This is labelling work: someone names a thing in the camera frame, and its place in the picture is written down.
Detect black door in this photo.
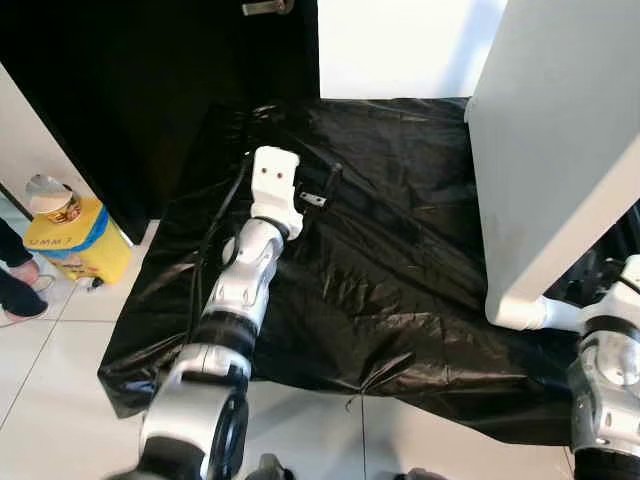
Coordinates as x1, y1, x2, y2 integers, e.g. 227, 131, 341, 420
0, 0, 321, 241

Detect person lower leg and foot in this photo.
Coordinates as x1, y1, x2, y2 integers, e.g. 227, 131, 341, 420
0, 218, 51, 329

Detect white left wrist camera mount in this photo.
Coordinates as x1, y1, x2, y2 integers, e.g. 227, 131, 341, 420
250, 147, 306, 241

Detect brass door handle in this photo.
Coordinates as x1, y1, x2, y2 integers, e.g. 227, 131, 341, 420
242, 0, 296, 16

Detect printed paper cup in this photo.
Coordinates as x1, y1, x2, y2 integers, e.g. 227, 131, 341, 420
25, 175, 83, 226

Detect dark grey robot left leg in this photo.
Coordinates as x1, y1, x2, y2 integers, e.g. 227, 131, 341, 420
250, 453, 291, 480

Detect white plastic children table top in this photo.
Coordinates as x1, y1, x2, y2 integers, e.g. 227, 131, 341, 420
465, 0, 640, 331

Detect black plastic table cover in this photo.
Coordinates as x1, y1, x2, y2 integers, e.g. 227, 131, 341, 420
98, 97, 640, 446

